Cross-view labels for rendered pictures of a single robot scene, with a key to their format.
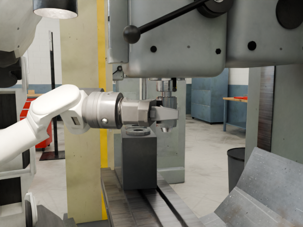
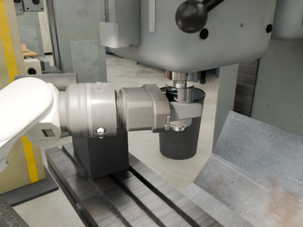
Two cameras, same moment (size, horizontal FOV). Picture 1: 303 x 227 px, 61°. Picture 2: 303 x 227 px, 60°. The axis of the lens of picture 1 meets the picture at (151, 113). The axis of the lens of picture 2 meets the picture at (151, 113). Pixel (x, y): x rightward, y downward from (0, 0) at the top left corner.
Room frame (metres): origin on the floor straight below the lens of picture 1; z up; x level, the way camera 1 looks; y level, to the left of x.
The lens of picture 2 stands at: (0.21, 0.16, 1.39)
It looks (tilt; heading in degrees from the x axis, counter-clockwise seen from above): 22 degrees down; 339
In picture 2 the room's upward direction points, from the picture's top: straight up
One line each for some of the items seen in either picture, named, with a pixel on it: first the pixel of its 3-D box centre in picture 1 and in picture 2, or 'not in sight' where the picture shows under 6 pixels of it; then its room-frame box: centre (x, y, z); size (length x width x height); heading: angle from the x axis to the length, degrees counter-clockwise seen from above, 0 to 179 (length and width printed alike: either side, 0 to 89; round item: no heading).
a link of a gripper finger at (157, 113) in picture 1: (164, 114); (184, 111); (0.56, -0.03, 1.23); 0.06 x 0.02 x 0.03; 80
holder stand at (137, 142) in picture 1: (137, 153); (96, 129); (0.97, 0.06, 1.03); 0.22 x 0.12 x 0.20; 8
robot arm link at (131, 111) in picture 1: (127, 112); (126, 109); (0.61, 0.06, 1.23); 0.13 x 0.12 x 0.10; 170
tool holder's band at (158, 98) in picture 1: (166, 98); (179, 86); (0.59, -0.03, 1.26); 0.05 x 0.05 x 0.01
